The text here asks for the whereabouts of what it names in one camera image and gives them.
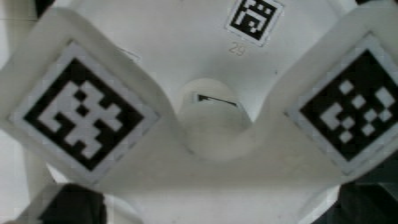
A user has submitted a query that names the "white cross-shaped table base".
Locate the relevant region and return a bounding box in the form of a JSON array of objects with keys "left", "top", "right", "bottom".
[{"left": 0, "top": 0, "right": 398, "bottom": 224}]

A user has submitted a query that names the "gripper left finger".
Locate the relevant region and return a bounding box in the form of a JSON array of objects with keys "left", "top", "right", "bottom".
[{"left": 15, "top": 182, "right": 109, "bottom": 224}]

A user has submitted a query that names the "white round table top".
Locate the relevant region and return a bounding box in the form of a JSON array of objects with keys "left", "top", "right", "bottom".
[{"left": 31, "top": 0, "right": 358, "bottom": 117}]

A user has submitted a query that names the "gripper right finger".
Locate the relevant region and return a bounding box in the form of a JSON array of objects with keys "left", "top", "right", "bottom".
[{"left": 328, "top": 183, "right": 398, "bottom": 224}]

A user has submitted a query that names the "white cylindrical table leg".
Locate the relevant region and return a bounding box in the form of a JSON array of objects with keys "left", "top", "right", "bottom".
[{"left": 177, "top": 78, "right": 250, "bottom": 162}]

